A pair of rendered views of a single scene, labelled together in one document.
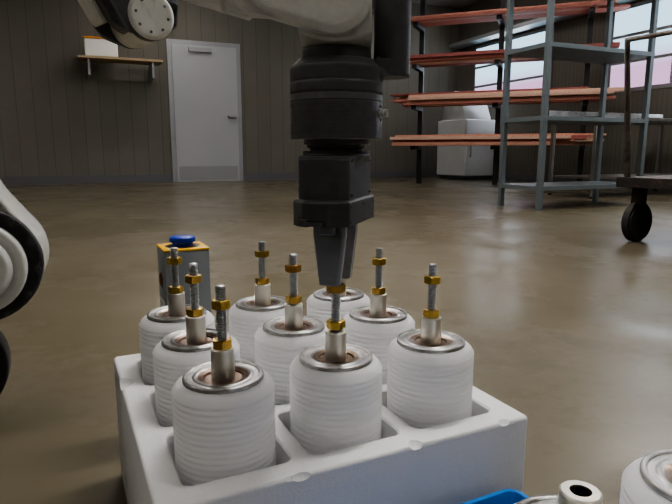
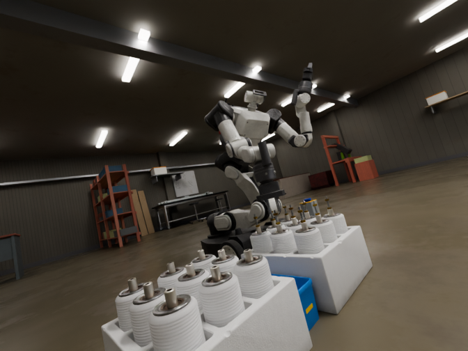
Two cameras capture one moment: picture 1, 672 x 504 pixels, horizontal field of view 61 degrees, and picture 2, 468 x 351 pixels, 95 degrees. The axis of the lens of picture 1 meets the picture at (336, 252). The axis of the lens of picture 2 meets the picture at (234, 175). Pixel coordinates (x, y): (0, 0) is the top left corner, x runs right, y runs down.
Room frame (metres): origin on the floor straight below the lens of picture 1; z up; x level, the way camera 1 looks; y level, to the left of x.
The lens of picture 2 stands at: (0.16, -0.83, 0.42)
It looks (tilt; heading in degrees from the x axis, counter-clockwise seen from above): 6 degrees up; 72
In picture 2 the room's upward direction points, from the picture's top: 14 degrees counter-clockwise
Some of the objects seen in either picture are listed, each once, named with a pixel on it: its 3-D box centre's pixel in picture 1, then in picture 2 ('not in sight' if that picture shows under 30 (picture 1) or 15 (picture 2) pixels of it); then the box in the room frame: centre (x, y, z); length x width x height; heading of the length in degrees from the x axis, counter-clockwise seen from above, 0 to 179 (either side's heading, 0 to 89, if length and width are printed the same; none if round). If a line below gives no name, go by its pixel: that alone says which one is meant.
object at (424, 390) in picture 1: (428, 417); (312, 254); (0.61, -0.11, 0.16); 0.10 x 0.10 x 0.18
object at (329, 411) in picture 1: (335, 439); (286, 253); (0.56, 0.00, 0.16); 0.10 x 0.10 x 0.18
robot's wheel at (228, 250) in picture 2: not in sight; (232, 257); (0.44, 0.46, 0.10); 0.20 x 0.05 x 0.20; 113
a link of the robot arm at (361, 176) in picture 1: (338, 159); (267, 184); (0.56, 0.00, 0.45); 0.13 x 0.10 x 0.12; 162
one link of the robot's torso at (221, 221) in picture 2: not in sight; (231, 220); (0.58, 0.82, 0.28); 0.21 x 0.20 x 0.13; 113
